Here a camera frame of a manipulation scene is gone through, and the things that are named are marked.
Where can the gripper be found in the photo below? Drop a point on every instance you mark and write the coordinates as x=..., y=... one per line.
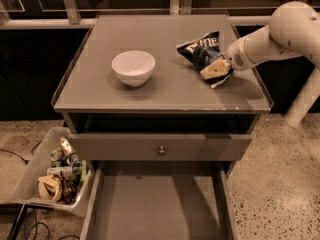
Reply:
x=236, y=55

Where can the blue chip bag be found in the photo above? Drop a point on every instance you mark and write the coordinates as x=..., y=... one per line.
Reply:
x=203, y=52

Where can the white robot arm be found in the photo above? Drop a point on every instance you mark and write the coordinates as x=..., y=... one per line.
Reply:
x=293, y=30

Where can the grey drawer cabinet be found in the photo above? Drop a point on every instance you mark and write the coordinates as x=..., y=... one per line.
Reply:
x=176, y=100

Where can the round metal drawer knob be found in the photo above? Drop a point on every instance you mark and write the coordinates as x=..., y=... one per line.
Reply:
x=161, y=151

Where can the grey top drawer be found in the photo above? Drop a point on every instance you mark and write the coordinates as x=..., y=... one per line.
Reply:
x=144, y=147

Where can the open grey middle drawer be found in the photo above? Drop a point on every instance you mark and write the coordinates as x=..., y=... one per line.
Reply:
x=159, y=201

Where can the white ceramic bowl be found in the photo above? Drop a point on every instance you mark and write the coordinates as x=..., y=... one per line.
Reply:
x=133, y=68

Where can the green item in bin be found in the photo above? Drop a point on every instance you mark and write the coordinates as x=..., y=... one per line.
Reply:
x=83, y=173

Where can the crushed can upper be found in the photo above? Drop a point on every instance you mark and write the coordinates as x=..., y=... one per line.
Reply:
x=68, y=151

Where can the white can in bin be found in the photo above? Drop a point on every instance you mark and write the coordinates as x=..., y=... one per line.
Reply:
x=65, y=172

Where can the clear plastic bin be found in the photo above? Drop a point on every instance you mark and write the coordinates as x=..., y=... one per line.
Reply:
x=26, y=190

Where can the metal window frame rail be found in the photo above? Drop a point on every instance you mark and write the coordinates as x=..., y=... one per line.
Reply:
x=58, y=14

